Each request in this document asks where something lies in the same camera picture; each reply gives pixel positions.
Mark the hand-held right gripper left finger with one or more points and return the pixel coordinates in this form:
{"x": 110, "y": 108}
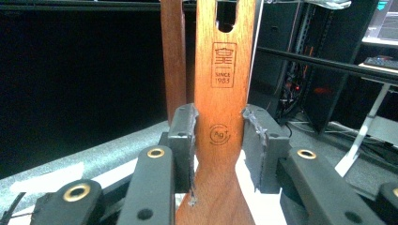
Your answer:
{"x": 183, "y": 150}

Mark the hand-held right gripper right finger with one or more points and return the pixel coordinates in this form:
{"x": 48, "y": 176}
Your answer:
{"x": 266, "y": 150}

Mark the wooden rice paddle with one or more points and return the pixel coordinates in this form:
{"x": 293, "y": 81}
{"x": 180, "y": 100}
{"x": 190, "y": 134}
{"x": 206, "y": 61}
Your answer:
{"x": 219, "y": 103}

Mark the white table sheet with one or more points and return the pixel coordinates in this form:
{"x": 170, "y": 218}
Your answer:
{"x": 266, "y": 206}

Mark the black horizontal bar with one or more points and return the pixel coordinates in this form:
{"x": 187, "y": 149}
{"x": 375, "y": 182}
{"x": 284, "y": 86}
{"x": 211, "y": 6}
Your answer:
{"x": 328, "y": 64}

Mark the black equipment rack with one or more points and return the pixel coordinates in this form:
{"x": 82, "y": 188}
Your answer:
{"x": 281, "y": 37}

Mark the black keyboard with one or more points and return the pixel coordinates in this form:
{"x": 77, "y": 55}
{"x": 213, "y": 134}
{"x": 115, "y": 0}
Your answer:
{"x": 381, "y": 62}

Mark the computer monitor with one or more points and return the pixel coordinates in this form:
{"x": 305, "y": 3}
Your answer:
{"x": 383, "y": 25}

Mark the white metal desk frame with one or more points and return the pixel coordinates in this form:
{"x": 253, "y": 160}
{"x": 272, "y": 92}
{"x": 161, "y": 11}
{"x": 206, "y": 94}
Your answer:
{"x": 363, "y": 134}

